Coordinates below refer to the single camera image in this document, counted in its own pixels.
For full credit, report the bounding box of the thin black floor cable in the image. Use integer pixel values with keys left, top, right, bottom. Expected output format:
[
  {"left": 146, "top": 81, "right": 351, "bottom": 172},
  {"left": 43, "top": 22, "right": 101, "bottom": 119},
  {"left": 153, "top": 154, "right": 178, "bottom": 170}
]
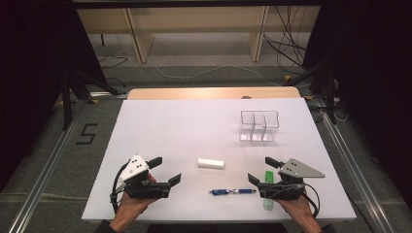
[{"left": 96, "top": 54, "right": 129, "bottom": 69}]

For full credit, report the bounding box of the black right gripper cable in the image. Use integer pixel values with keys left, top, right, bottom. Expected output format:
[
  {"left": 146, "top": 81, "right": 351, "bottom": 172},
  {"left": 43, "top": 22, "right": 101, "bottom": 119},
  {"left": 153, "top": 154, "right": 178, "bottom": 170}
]
[{"left": 302, "top": 183, "right": 322, "bottom": 218}]

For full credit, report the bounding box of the black metal stand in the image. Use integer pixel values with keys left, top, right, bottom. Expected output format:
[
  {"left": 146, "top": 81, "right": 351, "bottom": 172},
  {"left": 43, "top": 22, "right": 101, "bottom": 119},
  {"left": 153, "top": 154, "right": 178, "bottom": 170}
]
[
  {"left": 285, "top": 56, "right": 340, "bottom": 126},
  {"left": 60, "top": 69, "right": 123, "bottom": 131}
]

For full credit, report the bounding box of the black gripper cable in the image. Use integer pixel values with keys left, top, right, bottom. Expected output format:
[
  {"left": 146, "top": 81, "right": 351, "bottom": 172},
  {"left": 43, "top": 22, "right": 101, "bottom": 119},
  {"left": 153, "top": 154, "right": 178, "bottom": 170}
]
[
  {"left": 109, "top": 161, "right": 130, "bottom": 215},
  {"left": 302, "top": 183, "right": 322, "bottom": 218}
]

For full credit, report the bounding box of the beige wooden desk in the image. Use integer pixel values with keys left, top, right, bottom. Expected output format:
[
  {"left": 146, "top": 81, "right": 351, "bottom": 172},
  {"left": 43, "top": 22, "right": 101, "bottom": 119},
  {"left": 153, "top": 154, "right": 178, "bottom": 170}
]
[{"left": 72, "top": 0, "right": 323, "bottom": 64}]

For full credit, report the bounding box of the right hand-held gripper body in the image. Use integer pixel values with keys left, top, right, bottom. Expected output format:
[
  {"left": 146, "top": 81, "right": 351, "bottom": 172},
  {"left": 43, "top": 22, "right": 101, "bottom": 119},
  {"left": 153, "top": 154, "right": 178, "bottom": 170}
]
[{"left": 257, "top": 157, "right": 326, "bottom": 201}]

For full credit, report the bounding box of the short aluminium rail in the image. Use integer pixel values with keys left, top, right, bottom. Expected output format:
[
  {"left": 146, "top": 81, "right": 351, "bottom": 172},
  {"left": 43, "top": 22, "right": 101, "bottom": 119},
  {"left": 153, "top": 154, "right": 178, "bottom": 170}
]
[{"left": 87, "top": 90, "right": 129, "bottom": 99}]

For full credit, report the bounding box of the person's left hand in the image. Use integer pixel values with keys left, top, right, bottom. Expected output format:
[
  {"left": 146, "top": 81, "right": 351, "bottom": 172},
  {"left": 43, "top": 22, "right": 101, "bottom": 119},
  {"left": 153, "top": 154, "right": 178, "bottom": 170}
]
[{"left": 110, "top": 174, "right": 158, "bottom": 228}]

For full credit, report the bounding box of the green marker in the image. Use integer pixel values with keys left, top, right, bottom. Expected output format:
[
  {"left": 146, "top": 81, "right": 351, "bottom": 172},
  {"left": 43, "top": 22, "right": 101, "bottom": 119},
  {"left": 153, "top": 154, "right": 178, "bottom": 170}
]
[{"left": 262, "top": 170, "right": 275, "bottom": 211}]

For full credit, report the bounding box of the clear plastic organizer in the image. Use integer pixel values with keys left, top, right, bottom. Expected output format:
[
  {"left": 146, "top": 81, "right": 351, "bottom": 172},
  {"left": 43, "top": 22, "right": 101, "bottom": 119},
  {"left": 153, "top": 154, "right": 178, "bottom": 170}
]
[{"left": 238, "top": 110, "right": 281, "bottom": 143}]

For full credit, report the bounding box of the aluminium floor rail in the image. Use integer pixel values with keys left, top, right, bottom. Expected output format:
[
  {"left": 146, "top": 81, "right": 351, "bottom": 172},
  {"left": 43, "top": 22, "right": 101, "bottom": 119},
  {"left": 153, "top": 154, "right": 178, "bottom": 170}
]
[
  {"left": 317, "top": 100, "right": 396, "bottom": 233},
  {"left": 6, "top": 103, "right": 86, "bottom": 233}
]

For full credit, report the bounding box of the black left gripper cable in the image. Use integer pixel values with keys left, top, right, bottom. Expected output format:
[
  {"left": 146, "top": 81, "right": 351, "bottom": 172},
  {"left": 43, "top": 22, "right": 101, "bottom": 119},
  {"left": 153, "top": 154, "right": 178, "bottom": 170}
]
[{"left": 109, "top": 161, "right": 130, "bottom": 215}]

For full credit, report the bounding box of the person's dark clothing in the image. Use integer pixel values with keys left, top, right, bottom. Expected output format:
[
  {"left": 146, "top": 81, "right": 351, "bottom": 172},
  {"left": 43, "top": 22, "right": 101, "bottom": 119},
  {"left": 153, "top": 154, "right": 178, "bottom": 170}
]
[{"left": 146, "top": 222, "right": 289, "bottom": 233}]

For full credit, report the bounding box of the white eraser block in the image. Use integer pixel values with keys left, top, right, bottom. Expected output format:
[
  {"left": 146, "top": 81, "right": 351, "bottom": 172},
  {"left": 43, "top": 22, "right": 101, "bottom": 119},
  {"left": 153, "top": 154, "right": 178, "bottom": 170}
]
[{"left": 197, "top": 157, "right": 225, "bottom": 170}]

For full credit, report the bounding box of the person's right hand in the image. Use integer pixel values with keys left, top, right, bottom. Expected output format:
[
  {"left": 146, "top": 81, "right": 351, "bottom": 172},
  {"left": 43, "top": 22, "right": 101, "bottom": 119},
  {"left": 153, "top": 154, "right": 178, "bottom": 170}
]
[{"left": 275, "top": 189, "right": 321, "bottom": 229}]

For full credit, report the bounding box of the white floor cable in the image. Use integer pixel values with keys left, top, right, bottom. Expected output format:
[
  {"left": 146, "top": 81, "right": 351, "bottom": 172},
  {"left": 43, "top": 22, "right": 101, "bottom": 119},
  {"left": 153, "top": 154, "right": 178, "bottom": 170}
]
[{"left": 147, "top": 59, "right": 283, "bottom": 87}]

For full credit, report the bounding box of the blue pen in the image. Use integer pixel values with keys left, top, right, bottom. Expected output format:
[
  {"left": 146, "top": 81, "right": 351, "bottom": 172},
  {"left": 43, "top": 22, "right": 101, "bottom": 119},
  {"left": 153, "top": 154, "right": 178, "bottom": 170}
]
[{"left": 208, "top": 188, "right": 258, "bottom": 196}]

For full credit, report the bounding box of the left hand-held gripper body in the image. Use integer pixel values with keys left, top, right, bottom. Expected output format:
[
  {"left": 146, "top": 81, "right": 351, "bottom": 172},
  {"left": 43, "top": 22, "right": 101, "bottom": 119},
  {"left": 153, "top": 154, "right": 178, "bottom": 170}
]
[{"left": 118, "top": 153, "right": 172, "bottom": 200}]

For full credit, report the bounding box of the bundle of black cables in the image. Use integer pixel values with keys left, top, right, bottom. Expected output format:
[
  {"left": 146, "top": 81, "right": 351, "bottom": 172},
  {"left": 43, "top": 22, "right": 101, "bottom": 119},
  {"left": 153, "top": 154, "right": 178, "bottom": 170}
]
[{"left": 261, "top": 5, "right": 309, "bottom": 70}]

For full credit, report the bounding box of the black curtain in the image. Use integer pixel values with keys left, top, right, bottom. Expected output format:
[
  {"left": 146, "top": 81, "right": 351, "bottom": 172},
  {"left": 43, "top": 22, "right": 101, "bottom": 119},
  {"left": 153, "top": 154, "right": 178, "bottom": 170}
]
[
  {"left": 302, "top": 0, "right": 412, "bottom": 208},
  {"left": 0, "top": 0, "right": 108, "bottom": 192}
]

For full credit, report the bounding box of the light wooden table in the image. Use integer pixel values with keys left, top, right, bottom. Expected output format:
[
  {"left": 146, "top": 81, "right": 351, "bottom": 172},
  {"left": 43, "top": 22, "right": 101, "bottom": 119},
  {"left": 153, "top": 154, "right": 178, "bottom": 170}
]
[{"left": 126, "top": 85, "right": 302, "bottom": 101}]

